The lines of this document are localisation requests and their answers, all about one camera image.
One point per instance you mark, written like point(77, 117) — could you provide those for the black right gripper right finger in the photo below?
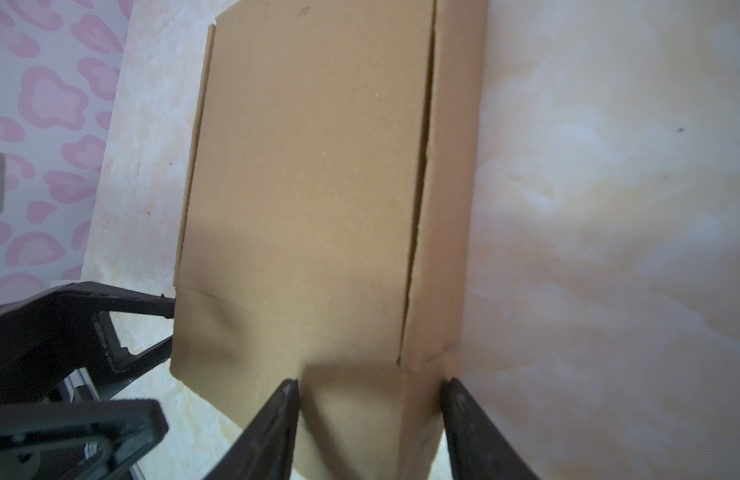
point(477, 450)

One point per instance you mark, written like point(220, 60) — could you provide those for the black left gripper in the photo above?
point(42, 340)

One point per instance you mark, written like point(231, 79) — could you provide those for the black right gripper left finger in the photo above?
point(265, 449)

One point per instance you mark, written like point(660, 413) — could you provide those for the brown cardboard box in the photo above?
point(327, 223)

